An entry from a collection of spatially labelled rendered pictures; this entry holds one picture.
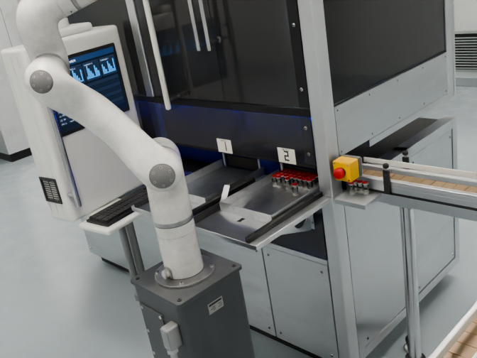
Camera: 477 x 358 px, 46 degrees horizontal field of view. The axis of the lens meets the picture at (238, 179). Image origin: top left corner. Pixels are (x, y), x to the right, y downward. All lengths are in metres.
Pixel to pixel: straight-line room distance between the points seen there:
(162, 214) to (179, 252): 0.13
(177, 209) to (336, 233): 0.72
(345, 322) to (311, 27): 1.15
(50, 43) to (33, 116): 0.87
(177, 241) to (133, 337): 1.49
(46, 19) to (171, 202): 0.59
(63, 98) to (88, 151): 1.03
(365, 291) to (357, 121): 0.72
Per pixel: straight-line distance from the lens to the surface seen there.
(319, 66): 1.94
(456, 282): 3.20
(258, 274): 2.58
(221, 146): 2.39
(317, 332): 2.51
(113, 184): 2.64
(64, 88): 1.51
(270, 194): 2.17
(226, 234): 1.93
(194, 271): 1.74
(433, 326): 2.89
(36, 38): 1.58
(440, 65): 2.69
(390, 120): 2.35
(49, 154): 2.45
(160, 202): 1.67
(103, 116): 1.57
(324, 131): 1.99
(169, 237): 1.68
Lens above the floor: 1.74
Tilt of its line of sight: 21 degrees down
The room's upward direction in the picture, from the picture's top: 10 degrees counter-clockwise
